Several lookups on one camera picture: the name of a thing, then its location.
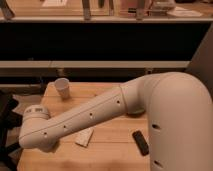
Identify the black office chair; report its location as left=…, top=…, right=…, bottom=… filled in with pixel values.
left=0, top=91, right=23, bottom=171

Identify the white sponge block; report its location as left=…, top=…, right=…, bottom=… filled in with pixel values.
left=75, top=128, right=93, bottom=147

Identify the black remote control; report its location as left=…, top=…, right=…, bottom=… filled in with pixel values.
left=132, top=131, right=149, bottom=156

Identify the green bowl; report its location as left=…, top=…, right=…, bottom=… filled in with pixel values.
left=126, top=109, right=145, bottom=117

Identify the white paper cup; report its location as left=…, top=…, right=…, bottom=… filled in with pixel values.
left=54, top=78, right=70, bottom=99

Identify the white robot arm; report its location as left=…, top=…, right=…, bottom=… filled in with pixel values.
left=19, top=72, right=213, bottom=171

